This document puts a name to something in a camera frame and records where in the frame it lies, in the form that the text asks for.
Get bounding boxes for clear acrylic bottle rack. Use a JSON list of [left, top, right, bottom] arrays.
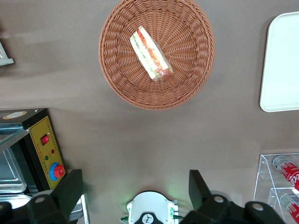
[[253, 153, 299, 224]]

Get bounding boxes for beige plastic serving tray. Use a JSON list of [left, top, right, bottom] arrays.
[[259, 11, 299, 113]]

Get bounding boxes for grey tray of snack packets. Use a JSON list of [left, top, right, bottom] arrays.
[[0, 42, 15, 66]]

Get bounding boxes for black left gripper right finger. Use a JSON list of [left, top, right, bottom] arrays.
[[181, 169, 285, 224]]

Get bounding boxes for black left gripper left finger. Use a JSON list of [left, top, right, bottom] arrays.
[[0, 169, 84, 224]]

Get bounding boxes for triangle sandwich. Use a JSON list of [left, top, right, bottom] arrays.
[[129, 25, 174, 82]]

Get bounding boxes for red cola bottle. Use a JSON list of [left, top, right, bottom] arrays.
[[272, 155, 299, 191], [279, 193, 299, 224]]

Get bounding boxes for round brown wicker basket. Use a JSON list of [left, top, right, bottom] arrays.
[[98, 0, 215, 111]]

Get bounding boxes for black food warmer yellow panel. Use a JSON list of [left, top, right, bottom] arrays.
[[0, 107, 91, 224]]

